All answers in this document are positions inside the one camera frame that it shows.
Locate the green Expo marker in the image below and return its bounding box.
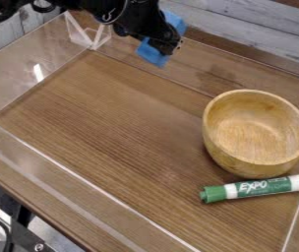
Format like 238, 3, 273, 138
200, 174, 299, 204

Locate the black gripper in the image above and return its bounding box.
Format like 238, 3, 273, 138
93, 0, 186, 56

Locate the blue rectangular block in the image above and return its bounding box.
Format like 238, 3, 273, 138
137, 11, 188, 68

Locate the brown wooden bowl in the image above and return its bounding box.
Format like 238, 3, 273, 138
202, 90, 299, 178

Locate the clear acrylic tray wall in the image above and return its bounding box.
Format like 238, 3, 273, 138
0, 126, 201, 252

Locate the clear acrylic corner bracket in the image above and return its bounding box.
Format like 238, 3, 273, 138
64, 12, 113, 51

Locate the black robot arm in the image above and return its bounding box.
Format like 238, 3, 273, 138
0, 0, 182, 55

